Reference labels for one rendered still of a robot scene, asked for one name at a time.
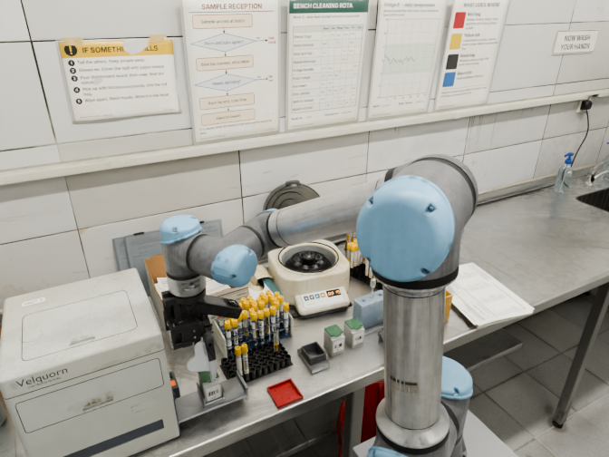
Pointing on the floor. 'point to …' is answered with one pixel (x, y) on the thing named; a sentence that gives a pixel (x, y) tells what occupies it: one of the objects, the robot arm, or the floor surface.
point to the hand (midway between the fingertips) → (207, 360)
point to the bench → (285, 445)
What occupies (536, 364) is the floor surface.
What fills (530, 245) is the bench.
